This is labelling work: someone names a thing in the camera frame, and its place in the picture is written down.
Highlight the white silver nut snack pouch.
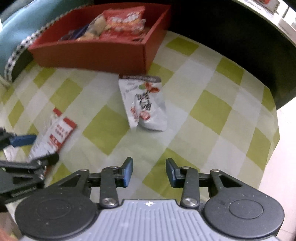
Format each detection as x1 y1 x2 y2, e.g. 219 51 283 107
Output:
118 75 167 131

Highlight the dark blue snack packet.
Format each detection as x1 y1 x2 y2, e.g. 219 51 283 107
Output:
59 24 89 41

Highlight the red Trolli gummy bag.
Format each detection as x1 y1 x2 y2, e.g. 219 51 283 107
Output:
100 6 146 42

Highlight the long white red snack packet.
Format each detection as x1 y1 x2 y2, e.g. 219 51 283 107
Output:
28 108 77 161

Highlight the round bun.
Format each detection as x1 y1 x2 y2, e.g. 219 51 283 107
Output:
76 14 107 41

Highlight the teal cushion with houndstooth trim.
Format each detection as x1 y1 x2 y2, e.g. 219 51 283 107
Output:
1 0 91 86

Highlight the red cardboard box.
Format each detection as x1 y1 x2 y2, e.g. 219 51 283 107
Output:
29 3 171 75

